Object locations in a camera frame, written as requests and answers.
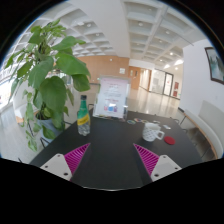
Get flat round red coaster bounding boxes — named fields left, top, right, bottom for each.
left=163, top=135, right=176, bottom=146

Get recessed ceiling lights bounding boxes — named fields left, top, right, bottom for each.
left=76, top=19, right=184, bottom=68

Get large green leafy plant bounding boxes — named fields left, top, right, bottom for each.
left=3, top=19, right=92, bottom=153

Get grey plant pot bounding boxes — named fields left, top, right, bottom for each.
left=35, top=114, right=64, bottom=139

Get white dotted mug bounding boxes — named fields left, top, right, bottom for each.
left=142, top=122, right=166, bottom=143

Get clear acrylic sign stand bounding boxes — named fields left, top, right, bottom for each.
left=92, top=75, right=132, bottom=120

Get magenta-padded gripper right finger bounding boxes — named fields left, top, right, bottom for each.
left=132, top=142, right=183, bottom=186

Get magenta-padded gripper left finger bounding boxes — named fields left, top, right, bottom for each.
left=39, top=142, right=93, bottom=183

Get long white bench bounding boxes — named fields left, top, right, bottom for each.
left=178, top=99, right=224, bottom=160

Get framed landscape picture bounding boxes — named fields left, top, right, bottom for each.
left=204, top=46, right=224, bottom=85

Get green drink bottle black cap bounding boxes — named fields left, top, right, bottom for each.
left=76, top=94, right=91, bottom=137

